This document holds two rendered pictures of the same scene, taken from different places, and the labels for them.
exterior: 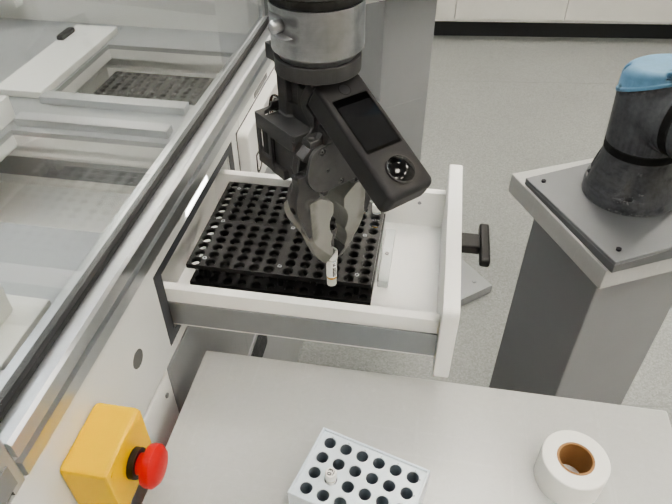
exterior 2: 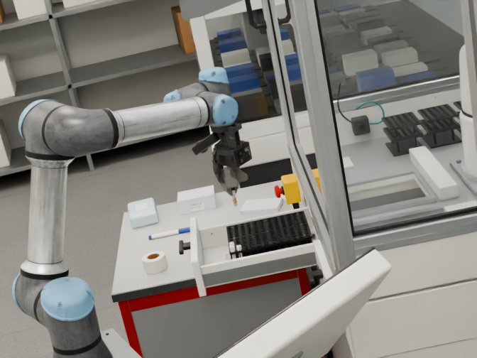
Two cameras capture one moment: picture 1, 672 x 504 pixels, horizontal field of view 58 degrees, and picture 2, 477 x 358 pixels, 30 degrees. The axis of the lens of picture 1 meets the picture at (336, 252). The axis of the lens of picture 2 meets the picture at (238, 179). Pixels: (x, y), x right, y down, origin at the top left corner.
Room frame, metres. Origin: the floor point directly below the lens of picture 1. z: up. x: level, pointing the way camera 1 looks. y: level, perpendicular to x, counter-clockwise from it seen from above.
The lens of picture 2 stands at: (2.79, -0.33, 1.90)
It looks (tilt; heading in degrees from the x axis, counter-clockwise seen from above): 21 degrees down; 171
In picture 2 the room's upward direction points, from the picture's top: 12 degrees counter-clockwise
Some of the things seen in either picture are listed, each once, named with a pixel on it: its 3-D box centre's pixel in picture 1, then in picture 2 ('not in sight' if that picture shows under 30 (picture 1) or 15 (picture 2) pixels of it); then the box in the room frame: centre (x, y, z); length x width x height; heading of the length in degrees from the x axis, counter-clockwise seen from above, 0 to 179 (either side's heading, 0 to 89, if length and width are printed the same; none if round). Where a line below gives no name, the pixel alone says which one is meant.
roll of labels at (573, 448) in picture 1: (571, 468); (155, 262); (0.35, -0.25, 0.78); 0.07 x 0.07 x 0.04
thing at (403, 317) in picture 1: (287, 248); (273, 242); (0.61, 0.06, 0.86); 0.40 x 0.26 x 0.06; 81
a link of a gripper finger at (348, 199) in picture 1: (335, 206); (231, 182); (0.49, 0.00, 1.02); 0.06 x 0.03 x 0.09; 38
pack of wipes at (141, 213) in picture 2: not in sight; (143, 212); (-0.07, -0.24, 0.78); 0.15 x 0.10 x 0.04; 177
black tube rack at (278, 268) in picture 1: (294, 246); (270, 241); (0.61, 0.05, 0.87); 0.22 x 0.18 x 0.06; 81
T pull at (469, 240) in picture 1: (474, 243); (185, 246); (0.57, -0.17, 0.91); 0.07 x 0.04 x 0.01; 171
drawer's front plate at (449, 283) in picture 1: (448, 260); (197, 254); (0.58, -0.14, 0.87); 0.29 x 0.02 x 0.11; 171
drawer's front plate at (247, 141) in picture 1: (268, 120); (328, 284); (0.94, 0.12, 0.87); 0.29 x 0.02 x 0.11; 171
